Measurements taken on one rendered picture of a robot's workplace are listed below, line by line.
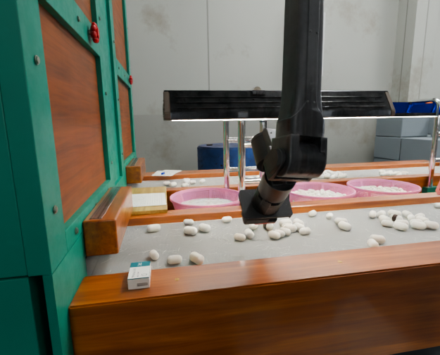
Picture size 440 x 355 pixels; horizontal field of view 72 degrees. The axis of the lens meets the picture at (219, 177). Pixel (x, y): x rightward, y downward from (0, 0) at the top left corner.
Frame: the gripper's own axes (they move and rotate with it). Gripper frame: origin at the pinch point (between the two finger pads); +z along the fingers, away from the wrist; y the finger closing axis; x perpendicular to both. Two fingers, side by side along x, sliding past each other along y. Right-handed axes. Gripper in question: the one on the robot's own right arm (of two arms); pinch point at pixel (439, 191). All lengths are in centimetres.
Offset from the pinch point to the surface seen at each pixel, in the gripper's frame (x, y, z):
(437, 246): 13.2, 9.1, -1.1
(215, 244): 3, 54, 13
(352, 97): -27.8, 14.7, -3.5
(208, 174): -54, 44, 78
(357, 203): -9.4, 3.4, 26.3
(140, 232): -5, 73, 23
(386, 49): -247, -197, 147
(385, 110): -23.7, 6.0, -2.8
